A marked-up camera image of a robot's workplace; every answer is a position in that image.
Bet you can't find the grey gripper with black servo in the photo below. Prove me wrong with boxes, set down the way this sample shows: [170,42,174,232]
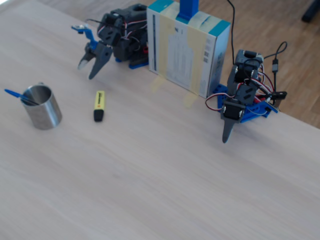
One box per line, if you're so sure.
[219,98,247,144]

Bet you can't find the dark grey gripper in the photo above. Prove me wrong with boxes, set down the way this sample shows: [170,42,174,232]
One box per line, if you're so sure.
[77,41,113,80]

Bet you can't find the blue capped ballpoint pen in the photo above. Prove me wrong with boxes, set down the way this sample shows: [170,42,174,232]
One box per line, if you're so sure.
[4,88,40,106]

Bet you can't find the black and blue arm base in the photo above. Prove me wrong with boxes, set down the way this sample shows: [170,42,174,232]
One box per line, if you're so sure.
[114,47,150,70]

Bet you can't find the silver metal cup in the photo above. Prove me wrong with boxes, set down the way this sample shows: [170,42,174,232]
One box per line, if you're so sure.
[21,81,63,131]

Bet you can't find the yellow Stabilo Boss highlighter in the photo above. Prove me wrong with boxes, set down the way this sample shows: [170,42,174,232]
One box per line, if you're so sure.
[93,90,106,123]

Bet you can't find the beige masking tape strip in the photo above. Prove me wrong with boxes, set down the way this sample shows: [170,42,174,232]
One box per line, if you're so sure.
[181,11,212,109]
[149,1,181,95]

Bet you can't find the white and teal cardboard box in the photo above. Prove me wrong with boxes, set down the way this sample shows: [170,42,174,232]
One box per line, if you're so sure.
[146,0,231,100]

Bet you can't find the black furniture foot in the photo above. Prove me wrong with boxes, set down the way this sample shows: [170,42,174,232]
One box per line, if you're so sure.
[301,0,320,24]

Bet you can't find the wrist camera on blue bracket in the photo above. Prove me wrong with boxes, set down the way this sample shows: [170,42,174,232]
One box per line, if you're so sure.
[71,22,100,51]

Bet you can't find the blue perforated arm base plate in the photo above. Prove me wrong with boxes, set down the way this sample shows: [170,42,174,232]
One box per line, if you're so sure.
[216,84,279,124]

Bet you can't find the dark grey robot arm without camera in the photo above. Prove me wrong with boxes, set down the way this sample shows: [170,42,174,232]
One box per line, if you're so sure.
[226,49,266,106]

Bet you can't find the dark grey robot arm with camera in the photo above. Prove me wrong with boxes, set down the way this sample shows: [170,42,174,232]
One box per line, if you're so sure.
[98,2,149,63]

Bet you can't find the black USB cable with adapter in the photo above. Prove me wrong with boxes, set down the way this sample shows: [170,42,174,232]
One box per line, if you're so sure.
[262,41,288,101]

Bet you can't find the blue plastic post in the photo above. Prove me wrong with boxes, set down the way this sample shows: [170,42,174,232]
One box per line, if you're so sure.
[176,0,200,25]

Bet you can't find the long black cable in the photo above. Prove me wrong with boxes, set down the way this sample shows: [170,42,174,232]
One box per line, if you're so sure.
[226,0,237,65]

